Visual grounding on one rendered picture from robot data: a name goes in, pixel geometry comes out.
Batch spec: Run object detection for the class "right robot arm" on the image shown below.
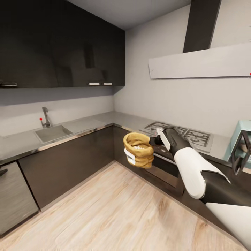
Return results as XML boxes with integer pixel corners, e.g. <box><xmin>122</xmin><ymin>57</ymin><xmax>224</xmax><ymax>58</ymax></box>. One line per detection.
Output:
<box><xmin>149</xmin><ymin>129</ymin><xmax>251</xmax><ymax>251</ymax></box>

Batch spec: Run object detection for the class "popcorn bag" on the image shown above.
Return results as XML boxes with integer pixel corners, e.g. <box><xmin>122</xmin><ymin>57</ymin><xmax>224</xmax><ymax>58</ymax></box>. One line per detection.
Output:
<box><xmin>123</xmin><ymin>132</ymin><xmax>154</xmax><ymax>168</ymax></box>

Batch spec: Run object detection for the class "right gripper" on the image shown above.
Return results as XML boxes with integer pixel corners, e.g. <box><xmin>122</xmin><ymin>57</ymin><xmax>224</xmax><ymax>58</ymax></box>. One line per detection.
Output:
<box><xmin>149</xmin><ymin>135</ymin><xmax>163</xmax><ymax>146</ymax></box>

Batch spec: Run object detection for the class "microwave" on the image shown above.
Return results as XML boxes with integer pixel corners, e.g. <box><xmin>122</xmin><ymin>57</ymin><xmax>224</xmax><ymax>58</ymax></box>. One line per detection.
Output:
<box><xmin>230</xmin><ymin>120</ymin><xmax>251</xmax><ymax>179</ymax></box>

